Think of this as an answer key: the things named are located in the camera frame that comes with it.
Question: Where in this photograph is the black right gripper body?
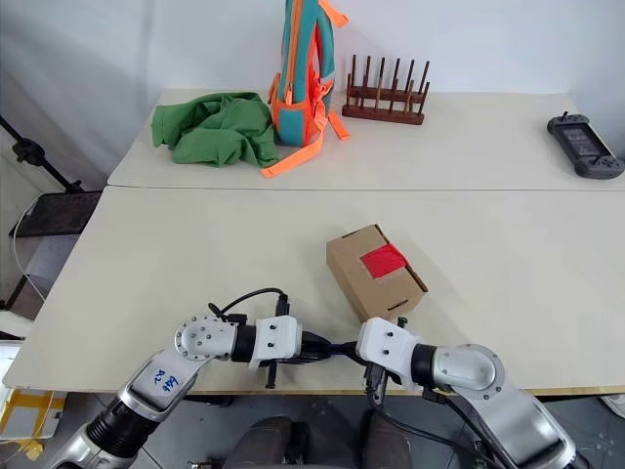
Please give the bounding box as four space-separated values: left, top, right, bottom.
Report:
362 361 395 407

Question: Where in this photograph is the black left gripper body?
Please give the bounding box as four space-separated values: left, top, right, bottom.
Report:
266 330 318 391

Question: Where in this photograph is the brown cardboard box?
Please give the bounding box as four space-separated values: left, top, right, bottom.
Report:
325 223 431 323

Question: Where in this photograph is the red tape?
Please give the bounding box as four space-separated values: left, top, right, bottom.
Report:
359 243 409 279

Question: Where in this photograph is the yellow floor tape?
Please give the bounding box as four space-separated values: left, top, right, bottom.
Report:
0 388 67 453

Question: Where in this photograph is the dark rounded shape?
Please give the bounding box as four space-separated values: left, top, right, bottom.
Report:
365 409 416 469
227 415 310 469

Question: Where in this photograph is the green crumpled cloth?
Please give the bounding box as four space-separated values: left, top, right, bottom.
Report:
149 91 281 169

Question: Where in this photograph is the dark wooden peg rack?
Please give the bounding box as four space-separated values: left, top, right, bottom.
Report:
341 54 432 126

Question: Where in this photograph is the teal and orange backpack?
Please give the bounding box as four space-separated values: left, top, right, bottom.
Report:
261 0 353 180

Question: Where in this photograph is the black square stand plate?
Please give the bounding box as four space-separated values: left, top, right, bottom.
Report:
9 191 104 238

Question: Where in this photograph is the black handheld controller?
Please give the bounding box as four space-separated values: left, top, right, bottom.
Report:
546 111 625 181

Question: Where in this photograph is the black tripod stand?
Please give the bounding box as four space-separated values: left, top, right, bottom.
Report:
0 114 84 312

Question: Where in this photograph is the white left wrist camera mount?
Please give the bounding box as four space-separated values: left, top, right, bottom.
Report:
249 316 303 368

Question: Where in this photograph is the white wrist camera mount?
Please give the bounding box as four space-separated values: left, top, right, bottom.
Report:
354 317 422 392
249 316 303 368

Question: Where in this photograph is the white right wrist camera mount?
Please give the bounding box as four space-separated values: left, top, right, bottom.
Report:
354 317 422 392

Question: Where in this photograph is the black right camera cable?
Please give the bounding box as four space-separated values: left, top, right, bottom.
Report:
365 390 494 469

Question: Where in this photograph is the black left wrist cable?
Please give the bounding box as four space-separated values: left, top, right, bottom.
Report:
207 287 292 324

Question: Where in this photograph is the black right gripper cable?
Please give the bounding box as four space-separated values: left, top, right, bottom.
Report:
422 385 500 469

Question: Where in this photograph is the white floor cable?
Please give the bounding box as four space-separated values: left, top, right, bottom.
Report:
11 192 50 300

